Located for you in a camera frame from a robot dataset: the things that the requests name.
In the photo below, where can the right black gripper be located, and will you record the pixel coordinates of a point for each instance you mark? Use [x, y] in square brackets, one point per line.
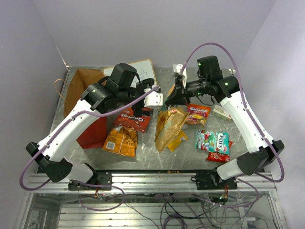
[177, 97]

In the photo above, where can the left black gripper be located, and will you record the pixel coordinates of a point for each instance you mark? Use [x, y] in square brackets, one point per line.
[147, 83]

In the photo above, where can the red Doritos chip bag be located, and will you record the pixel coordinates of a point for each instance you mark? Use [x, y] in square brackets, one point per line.
[138, 123]

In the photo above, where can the gold teal snack bag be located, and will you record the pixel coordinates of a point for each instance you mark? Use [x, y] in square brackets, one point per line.
[170, 121]

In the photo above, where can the orange Fox's fruits candy bag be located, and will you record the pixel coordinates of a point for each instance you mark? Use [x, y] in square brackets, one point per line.
[197, 114]

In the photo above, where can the orange chip bag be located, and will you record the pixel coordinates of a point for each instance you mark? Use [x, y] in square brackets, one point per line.
[122, 141]

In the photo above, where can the red brown paper bag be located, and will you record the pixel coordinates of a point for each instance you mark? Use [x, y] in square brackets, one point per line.
[78, 125]

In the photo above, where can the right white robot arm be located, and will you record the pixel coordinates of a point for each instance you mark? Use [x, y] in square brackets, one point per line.
[262, 148]

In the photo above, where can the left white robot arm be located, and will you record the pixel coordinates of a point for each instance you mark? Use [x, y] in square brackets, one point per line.
[100, 99]

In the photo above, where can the teal Fox's mint candy bag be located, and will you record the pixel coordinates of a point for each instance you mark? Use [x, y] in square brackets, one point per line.
[212, 141]

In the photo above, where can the yellow snack bar packet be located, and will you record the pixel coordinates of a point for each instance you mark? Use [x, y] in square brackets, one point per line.
[177, 141]

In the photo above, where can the small whiteboard with stand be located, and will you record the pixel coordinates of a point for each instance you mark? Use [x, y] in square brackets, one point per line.
[144, 69]

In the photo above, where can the white green small box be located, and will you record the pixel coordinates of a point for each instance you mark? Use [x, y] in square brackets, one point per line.
[220, 112]

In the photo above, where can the red candy packet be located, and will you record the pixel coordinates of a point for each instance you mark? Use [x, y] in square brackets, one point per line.
[218, 157]

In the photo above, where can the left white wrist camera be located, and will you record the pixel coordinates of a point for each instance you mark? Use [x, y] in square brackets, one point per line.
[155, 98]

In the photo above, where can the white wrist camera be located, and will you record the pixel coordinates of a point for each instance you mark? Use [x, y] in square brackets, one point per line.
[155, 98]
[177, 69]

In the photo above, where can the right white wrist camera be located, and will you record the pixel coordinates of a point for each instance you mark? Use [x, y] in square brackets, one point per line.
[177, 69]

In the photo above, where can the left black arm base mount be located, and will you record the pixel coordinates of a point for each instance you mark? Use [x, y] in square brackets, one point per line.
[100, 181]

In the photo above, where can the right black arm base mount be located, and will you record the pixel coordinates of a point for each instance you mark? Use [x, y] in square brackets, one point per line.
[210, 180]

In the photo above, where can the aluminium rail frame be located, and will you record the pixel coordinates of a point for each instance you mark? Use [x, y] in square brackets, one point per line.
[154, 191]

